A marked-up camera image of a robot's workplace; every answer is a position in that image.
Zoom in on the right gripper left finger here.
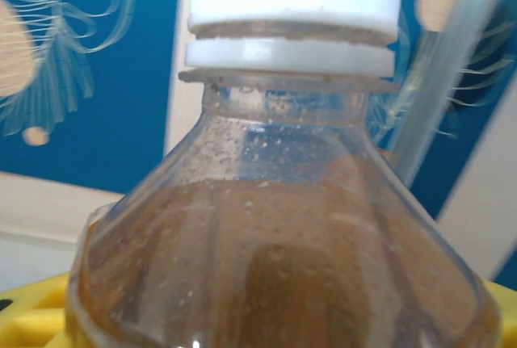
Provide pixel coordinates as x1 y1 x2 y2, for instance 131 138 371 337
0 275 88 348

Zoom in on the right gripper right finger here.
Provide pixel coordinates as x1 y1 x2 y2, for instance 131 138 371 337
482 277 517 348

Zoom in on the white cap yellow red bottle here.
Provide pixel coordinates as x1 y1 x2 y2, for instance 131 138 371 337
64 0 504 348

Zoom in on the aluminium frame post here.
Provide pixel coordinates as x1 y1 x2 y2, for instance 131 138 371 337
397 0 506 187

